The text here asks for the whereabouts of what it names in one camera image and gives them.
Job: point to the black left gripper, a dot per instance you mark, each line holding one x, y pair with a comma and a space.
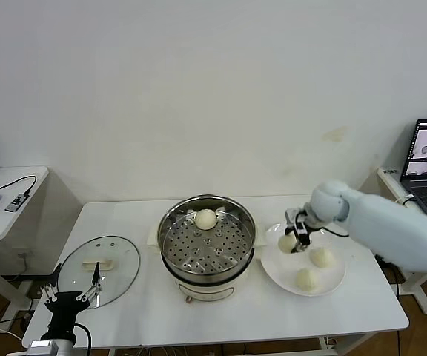
65, 308

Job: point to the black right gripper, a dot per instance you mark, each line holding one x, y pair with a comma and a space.
302, 227

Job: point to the white steamed baozi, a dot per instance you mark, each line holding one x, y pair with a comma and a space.
322, 258
286, 244
205, 219
307, 280

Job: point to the round glass pot lid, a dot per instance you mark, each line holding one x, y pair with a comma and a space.
104, 244

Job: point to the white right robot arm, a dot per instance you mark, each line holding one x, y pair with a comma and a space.
384, 222

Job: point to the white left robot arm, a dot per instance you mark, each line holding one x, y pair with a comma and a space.
66, 348

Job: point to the perforated steel steamer basket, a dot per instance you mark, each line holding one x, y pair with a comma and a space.
206, 252

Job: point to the white round plate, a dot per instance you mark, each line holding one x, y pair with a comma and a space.
273, 263

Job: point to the white floor power strip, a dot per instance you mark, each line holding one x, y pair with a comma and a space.
30, 290

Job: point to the grey usb hub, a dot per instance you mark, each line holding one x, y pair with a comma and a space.
17, 202

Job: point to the white electric cooker pot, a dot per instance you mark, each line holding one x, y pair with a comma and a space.
206, 290

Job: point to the white side desk with laptop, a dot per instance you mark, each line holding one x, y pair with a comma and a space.
394, 181

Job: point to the small black white label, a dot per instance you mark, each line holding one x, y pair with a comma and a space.
390, 171

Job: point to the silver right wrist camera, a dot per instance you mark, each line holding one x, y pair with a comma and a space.
291, 217

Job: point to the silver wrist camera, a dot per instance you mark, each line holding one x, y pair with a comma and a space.
41, 348
291, 217

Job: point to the white wall socket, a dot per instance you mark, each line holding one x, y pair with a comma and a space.
24, 254

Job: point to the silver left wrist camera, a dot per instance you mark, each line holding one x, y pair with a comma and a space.
41, 348

